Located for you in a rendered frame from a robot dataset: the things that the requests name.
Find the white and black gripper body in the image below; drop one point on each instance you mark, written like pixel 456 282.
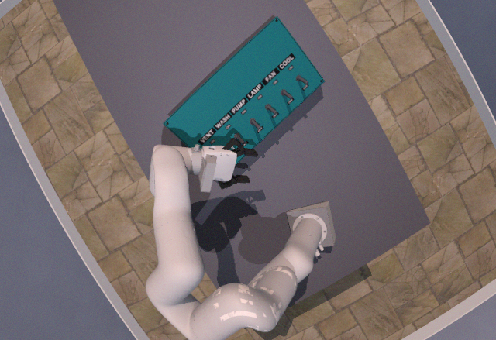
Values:
pixel 225 159

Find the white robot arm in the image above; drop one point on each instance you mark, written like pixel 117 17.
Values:
pixel 181 267

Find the teal switch panel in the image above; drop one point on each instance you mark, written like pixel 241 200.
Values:
pixel 239 99

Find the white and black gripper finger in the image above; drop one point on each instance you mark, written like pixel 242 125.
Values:
pixel 234 180
pixel 240 150

